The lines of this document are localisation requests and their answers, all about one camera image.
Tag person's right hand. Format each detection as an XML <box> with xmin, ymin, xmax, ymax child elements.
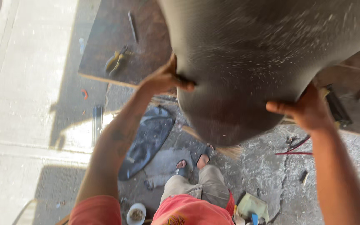
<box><xmin>266</xmin><ymin>82</ymin><xmax>335</xmax><ymax>133</ymax></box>

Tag person's left hand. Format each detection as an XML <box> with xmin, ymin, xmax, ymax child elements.
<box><xmin>138</xmin><ymin>54</ymin><xmax>196</xmax><ymax>96</ymax></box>

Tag brown wooden work table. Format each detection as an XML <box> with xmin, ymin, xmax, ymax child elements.
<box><xmin>78</xmin><ymin>0</ymin><xmax>360</xmax><ymax>139</ymax></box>

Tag long grey metal tool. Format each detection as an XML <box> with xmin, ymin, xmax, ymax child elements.
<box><xmin>128</xmin><ymin>11</ymin><xmax>139</xmax><ymax>44</ymax></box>

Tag dark blue seat cover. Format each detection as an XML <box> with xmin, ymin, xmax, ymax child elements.
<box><xmin>118</xmin><ymin>107</ymin><xmax>176</xmax><ymax>181</ymax></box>

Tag shiny metal tube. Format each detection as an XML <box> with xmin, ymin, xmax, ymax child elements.
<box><xmin>92</xmin><ymin>105</ymin><xmax>104</xmax><ymax>147</ymax></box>

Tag grey fabric scrap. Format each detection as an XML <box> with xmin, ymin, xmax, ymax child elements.
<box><xmin>143</xmin><ymin>147</ymin><xmax>194</xmax><ymax>189</ymax></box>

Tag pale green cloth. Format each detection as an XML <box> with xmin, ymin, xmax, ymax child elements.
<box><xmin>237</xmin><ymin>192</ymin><xmax>269</xmax><ymax>223</ymax></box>

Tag white bowl of small parts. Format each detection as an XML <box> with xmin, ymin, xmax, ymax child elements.
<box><xmin>126</xmin><ymin>203</ymin><xmax>147</xmax><ymax>225</ymax></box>

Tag red cable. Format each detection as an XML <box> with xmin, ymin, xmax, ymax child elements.
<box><xmin>275</xmin><ymin>135</ymin><xmax>313</xmax><ymax>156</ymax></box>

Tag yellow-handled pliers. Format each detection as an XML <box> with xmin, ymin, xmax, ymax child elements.
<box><xmin>105</xmin><ymin>45</ymin><xmax>129</xmax><ymax>77</ymax></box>

